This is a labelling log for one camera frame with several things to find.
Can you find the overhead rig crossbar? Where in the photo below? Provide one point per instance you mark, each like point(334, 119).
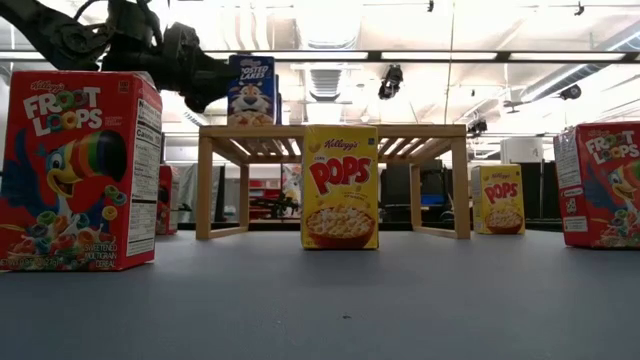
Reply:
point(375, 55)

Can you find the black ceiling-hung device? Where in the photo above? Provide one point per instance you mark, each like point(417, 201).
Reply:
point(477, 126)

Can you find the white background appliance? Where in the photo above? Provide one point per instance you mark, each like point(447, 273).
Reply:
point(522, 150)

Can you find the black computer monitor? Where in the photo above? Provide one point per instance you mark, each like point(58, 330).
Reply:
point(400, 185)

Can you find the red Froot Loops cereal box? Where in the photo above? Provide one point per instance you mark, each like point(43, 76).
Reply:
point(605, 190)
point(167, 200)
point(75, 175)

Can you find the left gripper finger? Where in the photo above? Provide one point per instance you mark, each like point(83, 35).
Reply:
point(202, 97)
point(224, 71)

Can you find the black ceiling dome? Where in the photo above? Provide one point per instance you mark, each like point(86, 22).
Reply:
point(570, 91)

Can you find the red storage rack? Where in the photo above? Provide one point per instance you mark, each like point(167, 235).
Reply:
point(265, 192)

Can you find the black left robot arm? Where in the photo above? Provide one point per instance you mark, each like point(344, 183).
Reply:
point(50, 30)

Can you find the grey draped cover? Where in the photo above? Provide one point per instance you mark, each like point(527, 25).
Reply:
point(186, 192)

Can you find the wooden slatted shelf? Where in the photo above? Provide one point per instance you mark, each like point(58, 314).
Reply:
point(430, 131)

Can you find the yellow Corn Pops cereal box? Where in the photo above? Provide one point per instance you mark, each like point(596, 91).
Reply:
point(497, 200)
point(340, 190)

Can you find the blue Frosted Flakes cereal box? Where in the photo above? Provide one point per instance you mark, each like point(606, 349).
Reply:
point(251, 95)
point(278, 107)

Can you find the grey-blue table mat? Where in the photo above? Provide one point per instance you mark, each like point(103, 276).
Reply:
point(200, 320)

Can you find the black hanging camera mount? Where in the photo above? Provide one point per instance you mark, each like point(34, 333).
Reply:
point(391, 80)

